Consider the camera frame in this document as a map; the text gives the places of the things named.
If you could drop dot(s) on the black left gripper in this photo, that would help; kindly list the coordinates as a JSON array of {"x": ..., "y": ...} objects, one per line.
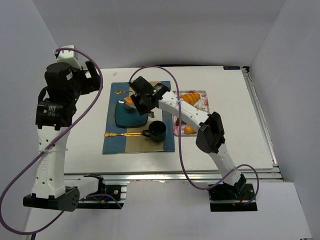
[{"x": 90, "y": 75}]

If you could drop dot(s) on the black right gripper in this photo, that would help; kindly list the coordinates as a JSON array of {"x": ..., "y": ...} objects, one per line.
[{"x": 139, "y": 100}]

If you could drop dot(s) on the small round orange bun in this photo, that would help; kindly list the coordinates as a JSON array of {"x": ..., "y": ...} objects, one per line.
[{"x": 128, "y": 102}]

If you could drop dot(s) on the steel tongs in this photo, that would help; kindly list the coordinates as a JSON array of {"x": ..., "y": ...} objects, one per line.
[{"x": 150, "y": 114}]

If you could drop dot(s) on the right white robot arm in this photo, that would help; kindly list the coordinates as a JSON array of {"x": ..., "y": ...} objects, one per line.
[{"x": 209, "y": 128}]

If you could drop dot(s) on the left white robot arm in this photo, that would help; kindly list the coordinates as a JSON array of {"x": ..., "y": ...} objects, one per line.
[{"x": 56, "y": 106}]

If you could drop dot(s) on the gold fork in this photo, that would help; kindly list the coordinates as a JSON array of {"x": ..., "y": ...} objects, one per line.
[{"x": 123, "y": 91}]

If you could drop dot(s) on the teal square plate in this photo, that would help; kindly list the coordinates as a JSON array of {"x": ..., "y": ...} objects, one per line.
[{"x": 128, "y": 117}]

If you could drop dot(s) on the blue beige placemat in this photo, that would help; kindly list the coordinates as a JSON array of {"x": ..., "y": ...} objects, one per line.
[{"x": 134, "y": 144}]

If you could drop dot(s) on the dark green mug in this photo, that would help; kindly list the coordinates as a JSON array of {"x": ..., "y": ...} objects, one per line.
[{"x": 156, "y": 131}]

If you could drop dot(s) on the brown chocolate croissant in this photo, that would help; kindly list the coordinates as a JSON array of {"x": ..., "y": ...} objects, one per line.
[{"x": 177, "y": 122}]

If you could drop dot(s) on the gold knife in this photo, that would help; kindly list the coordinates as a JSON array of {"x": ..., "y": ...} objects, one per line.
[{"x": 127, "y": 134}]

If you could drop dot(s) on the large striped orange croissant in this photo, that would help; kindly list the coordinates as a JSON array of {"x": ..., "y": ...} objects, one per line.
[{"x": 191, "y": 98}]

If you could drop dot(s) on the small striped orange croissant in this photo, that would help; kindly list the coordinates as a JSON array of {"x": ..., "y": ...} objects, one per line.
[{"x": 188, "y": 130}]

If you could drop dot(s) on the floral serving tray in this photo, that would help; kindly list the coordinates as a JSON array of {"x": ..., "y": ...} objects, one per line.
[{"x": 202, "y": 104}]

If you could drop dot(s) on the right blue label sticker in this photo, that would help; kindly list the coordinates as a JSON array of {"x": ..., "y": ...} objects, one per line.
[{"x": 231, "y": 68}]

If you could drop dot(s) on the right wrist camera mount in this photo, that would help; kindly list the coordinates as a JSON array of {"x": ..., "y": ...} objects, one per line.
[{"x": 141, "y": 87}]

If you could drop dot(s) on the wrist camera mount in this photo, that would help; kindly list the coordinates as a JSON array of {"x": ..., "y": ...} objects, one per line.
[
  {"x": 68, "y": 56},
  {"x": 141, "y": 87}
]

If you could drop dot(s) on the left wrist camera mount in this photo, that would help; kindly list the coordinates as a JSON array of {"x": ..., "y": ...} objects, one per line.
[{"x": 68, "y": 56}]

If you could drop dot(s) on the aluminium table frame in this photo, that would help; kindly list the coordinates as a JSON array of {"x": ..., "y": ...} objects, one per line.
[{"x": 162, "y": 204}]

